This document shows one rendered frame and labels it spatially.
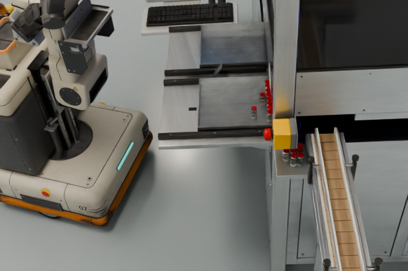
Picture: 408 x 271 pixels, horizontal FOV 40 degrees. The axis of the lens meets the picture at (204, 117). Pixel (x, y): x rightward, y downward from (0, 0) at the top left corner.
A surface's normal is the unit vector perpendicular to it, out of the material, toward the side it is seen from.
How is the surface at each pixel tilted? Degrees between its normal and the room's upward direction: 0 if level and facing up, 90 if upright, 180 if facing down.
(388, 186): 90
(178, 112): 0
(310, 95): 90
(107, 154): 0
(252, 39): 0
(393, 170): 90
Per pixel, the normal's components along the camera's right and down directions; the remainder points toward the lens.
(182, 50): -0.07, -0.70
